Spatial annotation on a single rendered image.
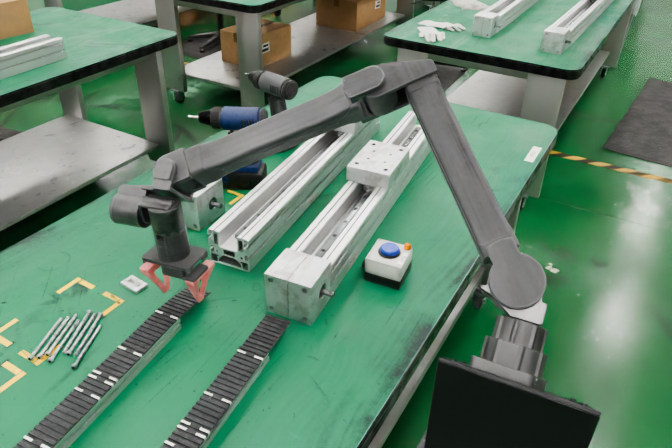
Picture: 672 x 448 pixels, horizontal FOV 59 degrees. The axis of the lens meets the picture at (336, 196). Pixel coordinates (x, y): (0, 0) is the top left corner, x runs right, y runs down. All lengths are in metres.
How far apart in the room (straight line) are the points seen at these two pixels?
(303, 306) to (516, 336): 0.44
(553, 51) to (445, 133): 1.94
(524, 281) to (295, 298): 0.46
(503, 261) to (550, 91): 1.99
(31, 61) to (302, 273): 1.76
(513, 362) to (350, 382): 0.33
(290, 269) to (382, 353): 0.23
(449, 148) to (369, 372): 0.42
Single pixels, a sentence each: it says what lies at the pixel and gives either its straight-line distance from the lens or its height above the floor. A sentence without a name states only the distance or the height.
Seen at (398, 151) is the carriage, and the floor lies 0.90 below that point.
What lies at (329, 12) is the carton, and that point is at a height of 0.34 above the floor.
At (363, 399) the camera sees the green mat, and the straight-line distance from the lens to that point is 1.04.
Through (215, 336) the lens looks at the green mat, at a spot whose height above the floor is 0.78.
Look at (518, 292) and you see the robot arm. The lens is 0.85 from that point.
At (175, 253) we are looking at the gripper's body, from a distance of 1.08.
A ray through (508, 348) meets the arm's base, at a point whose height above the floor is 1.00.
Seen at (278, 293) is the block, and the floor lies 0.84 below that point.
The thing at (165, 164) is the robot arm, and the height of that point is 1.10.
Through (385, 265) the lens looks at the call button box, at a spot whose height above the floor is 0.84.
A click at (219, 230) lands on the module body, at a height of 0.86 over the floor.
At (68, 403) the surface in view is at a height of 0.81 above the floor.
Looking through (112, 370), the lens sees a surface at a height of 0.81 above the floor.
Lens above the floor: 1.58
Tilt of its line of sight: 31 degrees down
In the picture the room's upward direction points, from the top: 1 degrees clockwise
